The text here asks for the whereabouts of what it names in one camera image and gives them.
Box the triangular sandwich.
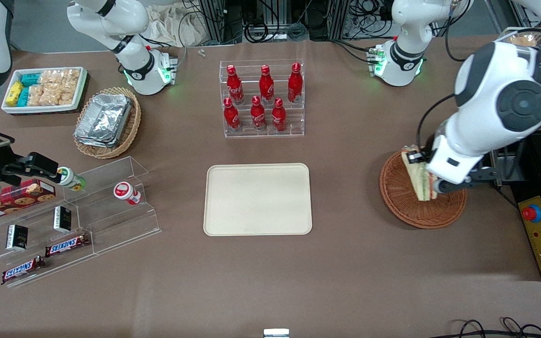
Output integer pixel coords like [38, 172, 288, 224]
[401, 149, 434, 201]

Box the brown round wicker basket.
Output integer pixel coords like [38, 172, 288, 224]
[379, 150, 467, 230]

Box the tan oval wicker basket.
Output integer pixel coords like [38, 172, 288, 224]
[73, 87, 142, 159]

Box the beige plastic serving tray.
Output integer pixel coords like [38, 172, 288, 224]
[203, 163, 313, 236]

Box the red tartan cookie box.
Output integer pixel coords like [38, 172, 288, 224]
[0, 179, 57, 224]

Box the green cap yogurt bottle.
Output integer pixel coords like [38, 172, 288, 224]
[57, 167, 86, 192]

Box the white rectangular snack bin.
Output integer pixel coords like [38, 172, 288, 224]
[1, 67, 88, 115]

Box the small black box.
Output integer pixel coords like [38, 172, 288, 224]
[54, 206, 73, 234]
[6, 224, 29, 251]

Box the yellow snack packet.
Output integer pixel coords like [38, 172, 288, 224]
[6, 82, 24, 107]

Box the stack of foil trays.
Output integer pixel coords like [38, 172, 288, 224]
[74, 93, 133, 148]

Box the snickers chocolate bar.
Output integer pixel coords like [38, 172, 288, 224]
[45, 234, 91, 258]
[1, 256, 46, 285]

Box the red cap yogurt bottle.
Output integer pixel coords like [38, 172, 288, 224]
[113, 182, 142, 206]

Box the clear acrylic stepped shelf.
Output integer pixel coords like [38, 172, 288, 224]
[0, 156, 162, 288]

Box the fried snack bag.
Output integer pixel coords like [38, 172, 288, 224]
[508, 34, 541, 47]

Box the clear acrylic bottle rack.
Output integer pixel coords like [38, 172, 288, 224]
[219, 59, 305, 138]

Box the red cola bottle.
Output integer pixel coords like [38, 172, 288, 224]
[259, 65, 275, 105]
[271, 98, 287, 132]
[250, 96, 267, 131]
[226, 65, 245, 105]
[224, 98, 241, 132]
[288, 62, 304, 104]

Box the beige cloth bag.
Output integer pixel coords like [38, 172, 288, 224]
[146, 4, 201, 47]

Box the black power cable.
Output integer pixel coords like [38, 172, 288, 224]
[491, 183, 519, 208]

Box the grey metal machine bracket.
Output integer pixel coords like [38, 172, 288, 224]
[491, 146, 526, 184]

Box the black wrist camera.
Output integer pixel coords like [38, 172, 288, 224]
[403, 145, 436, 166]

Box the white wire rack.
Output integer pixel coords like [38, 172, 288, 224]
[496, 27, 541, 47]

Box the black floor cable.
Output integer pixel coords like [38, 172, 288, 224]
[449, 317, 541, 338]

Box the aluminium frame with cables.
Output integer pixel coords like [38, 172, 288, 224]
[200, 0, 393, 45]

